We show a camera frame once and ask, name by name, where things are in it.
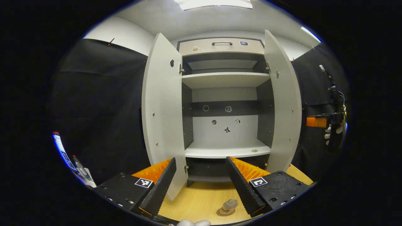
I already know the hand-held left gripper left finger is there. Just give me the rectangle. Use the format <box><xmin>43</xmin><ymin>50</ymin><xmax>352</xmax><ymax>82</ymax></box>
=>
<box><xmin>94</xmin><ymin>158</ymin><xmax>177</xmax><ymax>219</ymax></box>

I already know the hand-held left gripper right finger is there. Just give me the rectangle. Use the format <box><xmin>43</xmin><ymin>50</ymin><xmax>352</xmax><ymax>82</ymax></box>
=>
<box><xmin>225</xmin><ymin>156</ymin><xmax>311</xmax><ymax>218</ymax></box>

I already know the clear plastic bottle red label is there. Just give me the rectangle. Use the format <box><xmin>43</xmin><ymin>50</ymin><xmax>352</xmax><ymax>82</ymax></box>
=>
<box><xmin>220</xmin><ymin>198</ymin><xmax>238</xmax><ymax>215</ymax></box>

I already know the round brown coaster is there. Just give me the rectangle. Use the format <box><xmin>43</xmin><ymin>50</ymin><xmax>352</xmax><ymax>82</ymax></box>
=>
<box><xmin>216</xmin><ymin>207</ymin><xmax>236</xmax><ymax>217</ymax></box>

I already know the white cabinet door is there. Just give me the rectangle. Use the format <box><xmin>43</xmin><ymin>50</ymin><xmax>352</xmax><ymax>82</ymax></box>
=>
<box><xmin>263</xmin><ymin>30</ymin><xmax>303</xmax><ymax>174</ymax></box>
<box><xmin>141</xmin><ymin>33</ymin><xmax>189</xmax><ymax>201</ymax></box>

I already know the white and grey cabinet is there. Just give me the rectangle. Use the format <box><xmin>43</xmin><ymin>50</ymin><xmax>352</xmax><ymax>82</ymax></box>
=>
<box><xmin>177</xmin><ymin>37</ymin><xmax>272</xmax><ymax>187</ymax></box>

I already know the small red-capped bottle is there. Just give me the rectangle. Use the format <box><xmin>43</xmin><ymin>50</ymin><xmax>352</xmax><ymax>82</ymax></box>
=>
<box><xmin>72</xmin><ymin>155</ymin><xmax>89</xmax><ymax>179</ymax></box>

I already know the beige cabinet drawer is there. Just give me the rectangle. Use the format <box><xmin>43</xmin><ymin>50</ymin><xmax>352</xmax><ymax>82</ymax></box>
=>
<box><xmin>178</xmin><ymin>38</ymin><xmax>265</xmax><ymax>56</ymax></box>

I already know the black backdrop cloth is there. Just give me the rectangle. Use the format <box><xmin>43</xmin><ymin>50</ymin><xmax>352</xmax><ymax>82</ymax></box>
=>
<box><xmin>291</xmin><ymin>42</ymin><xmax>351</xmax><ymax>182</ymax></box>
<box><xmin>47</xmin><ymin>38</ymin><xmax>151</xmax><ymax>186</ymax></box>

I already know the narrow ceiling light panel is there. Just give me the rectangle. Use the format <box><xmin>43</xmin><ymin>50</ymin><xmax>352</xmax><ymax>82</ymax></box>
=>
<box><xmin>301</xmin><ymin>26</ymin><xmax>322</xmax><ymax>43</ymax></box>

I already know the large ceiling light panel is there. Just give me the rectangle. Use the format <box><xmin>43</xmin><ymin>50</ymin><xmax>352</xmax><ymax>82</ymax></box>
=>
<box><xmin>174</xmin><ymin>0</ymin><xmax>253</xmax><ymax>11</ymax></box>

